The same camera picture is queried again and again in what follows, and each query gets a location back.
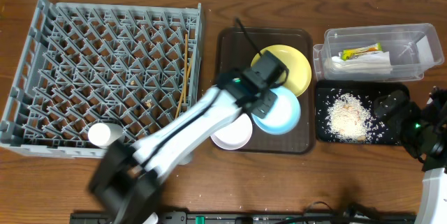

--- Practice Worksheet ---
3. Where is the light blue bowl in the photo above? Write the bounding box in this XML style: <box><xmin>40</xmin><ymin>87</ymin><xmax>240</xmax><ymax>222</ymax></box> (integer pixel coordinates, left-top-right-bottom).
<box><xmin>251</xmin><ymin>87</ymin><xmax>301</xmax><ymax>135</ymax></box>

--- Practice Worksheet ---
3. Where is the green orange snack wrapper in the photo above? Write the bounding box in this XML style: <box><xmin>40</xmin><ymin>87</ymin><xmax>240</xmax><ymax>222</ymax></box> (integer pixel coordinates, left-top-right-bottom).
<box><xmin>339</xmin><ymin>43</ymin><xmax>382</xmax><ymax>61</ymax></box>

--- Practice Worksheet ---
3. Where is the wooden chopstick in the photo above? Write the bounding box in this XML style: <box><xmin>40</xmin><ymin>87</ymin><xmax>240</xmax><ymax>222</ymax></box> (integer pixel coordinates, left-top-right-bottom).
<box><xmin>175</xmin><ymin>56</ymin><xmax>194</xmax><ymax>119</ymax></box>
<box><xmin>184</xmin><ymin>33</ymin><xmax>189</xmax><ymax>75</ymax></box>

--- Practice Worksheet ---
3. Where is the white napkin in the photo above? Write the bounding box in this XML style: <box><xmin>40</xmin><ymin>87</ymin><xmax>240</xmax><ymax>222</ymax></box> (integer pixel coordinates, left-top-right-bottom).
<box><xmin>328</xmin><ymin>52</ymin><xmax>393</xmax><ymax>74</ymax></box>

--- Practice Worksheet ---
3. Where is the white pink bowl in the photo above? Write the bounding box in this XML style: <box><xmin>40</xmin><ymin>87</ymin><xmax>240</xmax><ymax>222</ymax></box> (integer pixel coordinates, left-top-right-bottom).
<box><xmin>211</xmin><ymin>113</ymin><xmax>253</xmax><ymax>150</ymax></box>

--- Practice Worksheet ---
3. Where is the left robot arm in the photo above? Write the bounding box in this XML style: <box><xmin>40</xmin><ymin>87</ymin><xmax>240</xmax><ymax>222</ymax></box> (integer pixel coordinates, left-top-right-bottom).
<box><xmin>88</xmin><ymin>51</ymin><xmax>289</xmax><ymax>223</ymax></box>

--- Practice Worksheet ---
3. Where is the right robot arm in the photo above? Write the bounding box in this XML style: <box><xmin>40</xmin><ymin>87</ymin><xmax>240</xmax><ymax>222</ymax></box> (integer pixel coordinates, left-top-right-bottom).
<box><xmin>374</xmin><ymin>87</ymin><xmax>446</xmax><ymax>224</ymax></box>

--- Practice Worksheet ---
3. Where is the black waste tray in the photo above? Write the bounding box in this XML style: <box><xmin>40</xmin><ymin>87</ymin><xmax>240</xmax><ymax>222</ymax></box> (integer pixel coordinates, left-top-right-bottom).
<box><xmin>315</xmin><ymin>80</ymin><xmax>409</xmax><ymax>146</ymax></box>

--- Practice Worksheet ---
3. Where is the grey dishwasher rack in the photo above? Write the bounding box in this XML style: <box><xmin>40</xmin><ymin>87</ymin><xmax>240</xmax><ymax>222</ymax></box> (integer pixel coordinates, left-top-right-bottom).
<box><xmin>1</xmin><ymin>0</ymin><xmax>205</xmax><ymax>158</ymax></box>

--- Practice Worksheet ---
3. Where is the yellow plate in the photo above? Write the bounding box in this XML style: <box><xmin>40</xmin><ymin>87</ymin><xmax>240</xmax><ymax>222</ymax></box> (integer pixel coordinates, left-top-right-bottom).
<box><xmin>261</xmin><ymin>45</ymin><xmax>312</xmax><ymax>97</ymax></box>

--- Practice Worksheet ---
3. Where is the dark brown serving tray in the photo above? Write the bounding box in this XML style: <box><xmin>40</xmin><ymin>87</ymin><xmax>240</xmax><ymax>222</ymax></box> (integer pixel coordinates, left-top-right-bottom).
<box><xmin>216</xmin><ymin>27</ymin><xmax>316</xmax><ymax>155</ymax></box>

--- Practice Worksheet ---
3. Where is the pile of rice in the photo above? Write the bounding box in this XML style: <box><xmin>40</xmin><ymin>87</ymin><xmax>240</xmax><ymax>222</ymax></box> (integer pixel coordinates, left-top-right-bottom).
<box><xmin>322</xmin><ymin>92</ymin><xmax>386</xmax><ymax>143</ymax></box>

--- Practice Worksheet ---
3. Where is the clear plastic bin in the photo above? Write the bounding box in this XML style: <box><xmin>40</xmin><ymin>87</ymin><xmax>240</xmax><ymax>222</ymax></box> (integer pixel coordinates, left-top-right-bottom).
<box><xmin>313</xmin><ymin>23</ymin><xmax>445</xmax><ymax>82</ymax></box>

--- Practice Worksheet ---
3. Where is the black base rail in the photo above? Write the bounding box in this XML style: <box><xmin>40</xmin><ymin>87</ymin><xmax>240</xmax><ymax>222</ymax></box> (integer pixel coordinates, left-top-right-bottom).
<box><xmin>68</xmin><ymin>201</ymin><xmax>418</xmax><ymax>224</ymax></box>

